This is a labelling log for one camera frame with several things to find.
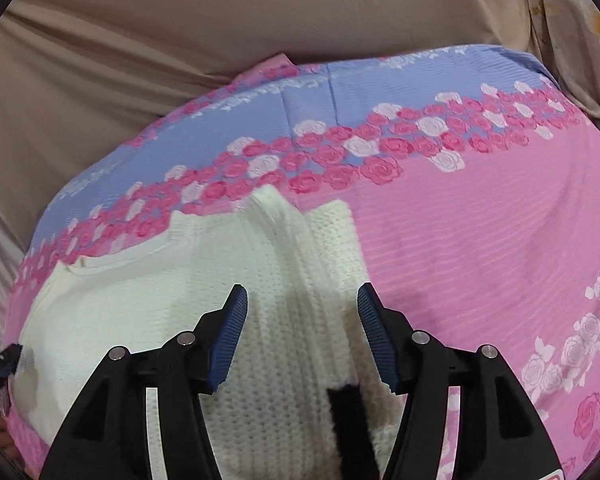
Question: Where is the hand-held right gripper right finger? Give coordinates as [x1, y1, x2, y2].
[356, 282, 563, 480]

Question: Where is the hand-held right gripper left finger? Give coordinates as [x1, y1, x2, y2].
[40, 284, 249, 480]

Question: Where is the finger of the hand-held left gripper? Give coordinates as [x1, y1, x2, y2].
[0, 342, 23, 401]

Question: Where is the white red black knit sweater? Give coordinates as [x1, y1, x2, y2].
[10, 185, 416, 480]

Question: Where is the pink floral bed sheet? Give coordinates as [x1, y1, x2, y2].
[2, 44, 600, 480]

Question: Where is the beige cloth backdrop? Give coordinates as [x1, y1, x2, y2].
[0, 0, 536, 196]

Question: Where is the pale patterned curtain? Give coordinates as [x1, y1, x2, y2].
[525, 0, 600, 153]

